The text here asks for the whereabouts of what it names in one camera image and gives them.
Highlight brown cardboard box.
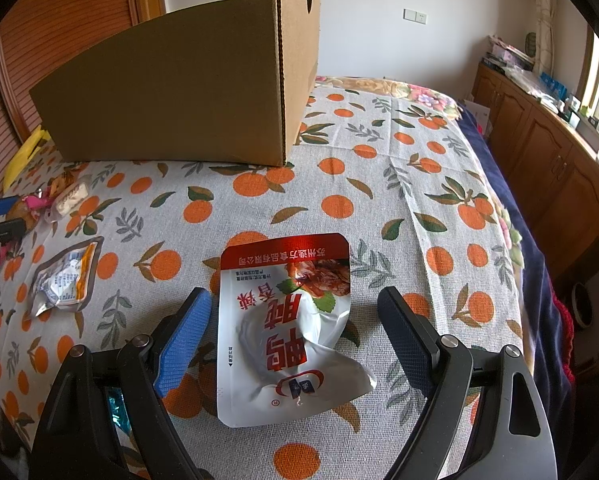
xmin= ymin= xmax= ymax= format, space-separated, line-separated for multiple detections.
xmin=28 ymin=0 xmax=322 ymax=167

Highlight blue bottles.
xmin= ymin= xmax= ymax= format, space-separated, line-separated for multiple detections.
xmin=539 ymin=72 xmax=569 ymax=97

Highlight large white red snack packet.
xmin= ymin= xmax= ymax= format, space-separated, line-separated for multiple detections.
xmin=217 ymin=232 xmax=378 ymax=429

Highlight orange silver snack packet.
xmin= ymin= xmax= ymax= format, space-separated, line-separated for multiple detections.
xmin=30 ymin=241 xmax=101 ymax=317

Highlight navy blue blanket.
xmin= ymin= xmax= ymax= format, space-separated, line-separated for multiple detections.
xmin=453 ymin=100 xmax=597 ymax=480

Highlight white checkered curtain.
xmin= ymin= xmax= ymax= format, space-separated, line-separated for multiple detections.
xmin=527 ymin=0 xmax=561 ymax=59

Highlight yellow plush pillow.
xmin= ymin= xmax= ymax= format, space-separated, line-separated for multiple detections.
xmin=2 ymin=127 xmax=51 ymax=197

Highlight small white snack packet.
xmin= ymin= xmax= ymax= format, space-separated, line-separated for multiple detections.
xmin=44 ymin=182 xmax=91 ymax=224

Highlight white plastic bag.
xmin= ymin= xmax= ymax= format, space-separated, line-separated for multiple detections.
xmin=507 ymin=67 xmax=546 ymax=97

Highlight stack of papers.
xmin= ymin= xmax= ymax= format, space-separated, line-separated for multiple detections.
xmin=482 ymin=35 xmax=535 ymax=72

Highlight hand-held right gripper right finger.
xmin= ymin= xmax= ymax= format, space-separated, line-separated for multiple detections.
xmin=377 ymin=286 xmax=555 ymax=480

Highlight brown gold snack packet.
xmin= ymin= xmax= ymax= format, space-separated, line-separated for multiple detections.
xmin=47 ymin=170 xmax=79 ymax=197

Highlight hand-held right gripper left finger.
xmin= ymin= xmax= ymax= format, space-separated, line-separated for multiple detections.
xmin=27 ymin=286 xmax=214 ymax=480

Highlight wooden cabinet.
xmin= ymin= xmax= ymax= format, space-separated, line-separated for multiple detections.
xmin=472 ymin=62 xmax=599 ymax=282

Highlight white paper sheet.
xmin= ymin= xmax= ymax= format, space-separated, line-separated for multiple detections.
xmin=462 ymin=99 xmax=491 ymax=137

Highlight wooden wardrobe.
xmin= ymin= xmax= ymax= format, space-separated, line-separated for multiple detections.
xmin=0 ymin=0 xmax=168 ymax=202

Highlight orange print tablecloth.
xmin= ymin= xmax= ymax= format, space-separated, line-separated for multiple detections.
xmin=0 ymin=87 xmax=526 ymax=480

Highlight floral blanket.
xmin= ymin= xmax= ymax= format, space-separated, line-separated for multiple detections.
xmin=313 ymin=76 xmax=526 ymax=272

